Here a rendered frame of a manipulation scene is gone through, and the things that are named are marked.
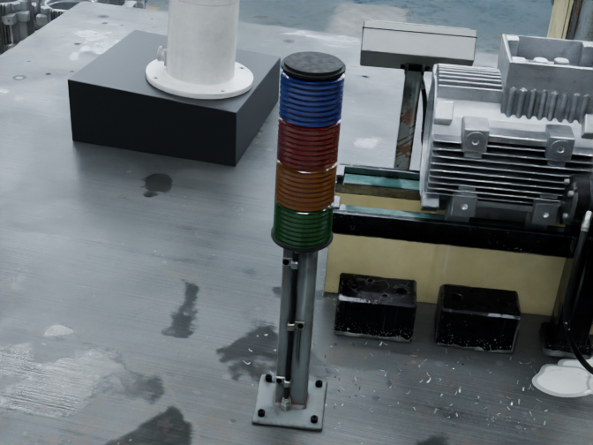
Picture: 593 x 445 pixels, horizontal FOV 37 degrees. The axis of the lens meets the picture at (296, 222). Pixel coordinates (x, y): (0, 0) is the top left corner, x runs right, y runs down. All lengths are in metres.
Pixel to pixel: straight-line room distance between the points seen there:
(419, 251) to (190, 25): 0.58
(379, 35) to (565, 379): 0.57
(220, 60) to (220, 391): 0.67
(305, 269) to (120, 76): 0.77
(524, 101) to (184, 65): 0.65
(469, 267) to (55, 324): 0.54
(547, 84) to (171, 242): 0.58
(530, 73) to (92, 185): 0.73
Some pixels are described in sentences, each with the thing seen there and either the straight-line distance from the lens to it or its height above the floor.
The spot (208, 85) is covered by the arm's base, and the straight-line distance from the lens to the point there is 1.57.
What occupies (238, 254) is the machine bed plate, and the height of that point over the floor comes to 0.80.
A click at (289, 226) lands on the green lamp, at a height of 1.06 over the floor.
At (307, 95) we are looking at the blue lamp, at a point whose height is 1.20.
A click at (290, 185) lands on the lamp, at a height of 1.10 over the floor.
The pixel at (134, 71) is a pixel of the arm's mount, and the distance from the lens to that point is 1.64.
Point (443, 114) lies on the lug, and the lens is 1.10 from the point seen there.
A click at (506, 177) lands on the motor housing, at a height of 1.02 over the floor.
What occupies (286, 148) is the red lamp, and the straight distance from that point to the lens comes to 0.85.
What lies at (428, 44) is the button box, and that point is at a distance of 1.38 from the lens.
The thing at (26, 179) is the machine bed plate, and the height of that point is 0.80.
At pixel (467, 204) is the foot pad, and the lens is 1.13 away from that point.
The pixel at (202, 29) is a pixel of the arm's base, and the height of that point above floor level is 1.01.
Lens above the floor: 1.52
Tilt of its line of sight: 31 degrees down
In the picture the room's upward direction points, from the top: 4 degrees clockwise
